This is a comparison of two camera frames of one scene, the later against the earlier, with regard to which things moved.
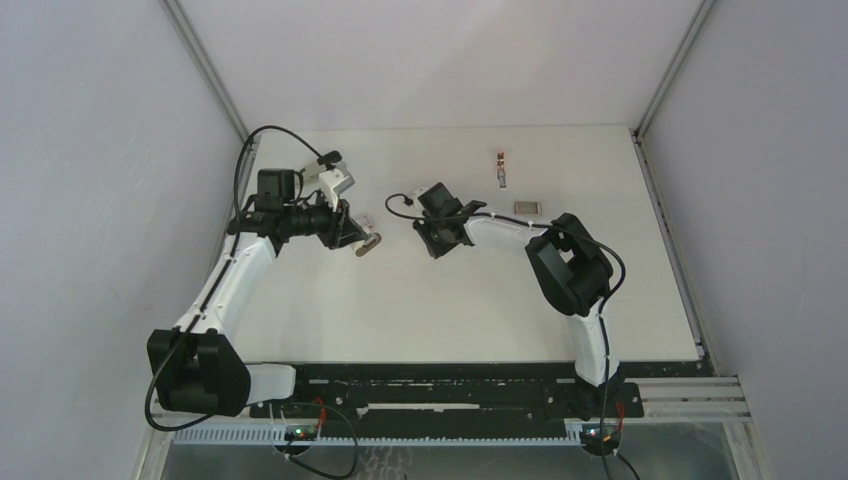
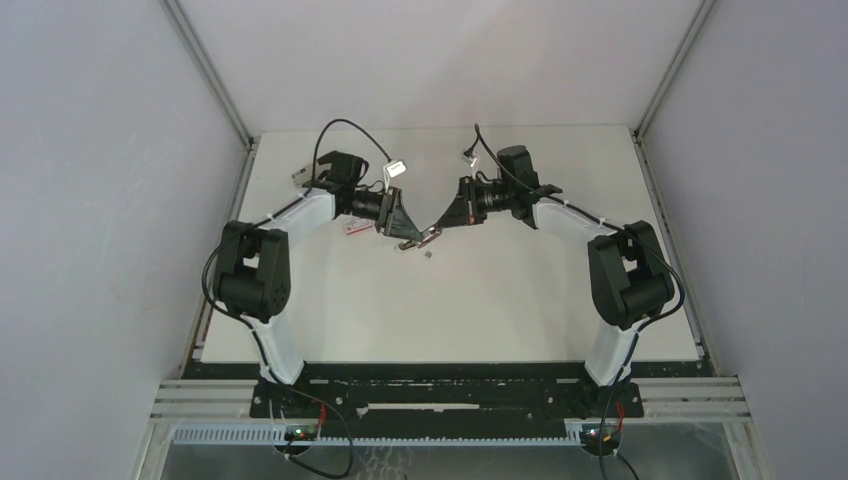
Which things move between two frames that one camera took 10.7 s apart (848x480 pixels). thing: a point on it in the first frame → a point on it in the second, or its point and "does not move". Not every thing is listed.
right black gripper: [436, 251] → [464, 208]
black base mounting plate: [464, 399] does not move
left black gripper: [340, 231] → [392, 219]
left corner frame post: [183, 30] does not move
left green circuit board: [305, 432] does not move
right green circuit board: [591, 438] does not move
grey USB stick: [370, 243] → [411, 244]
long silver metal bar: [312, 172] does not move
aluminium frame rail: [699, 400] does not move
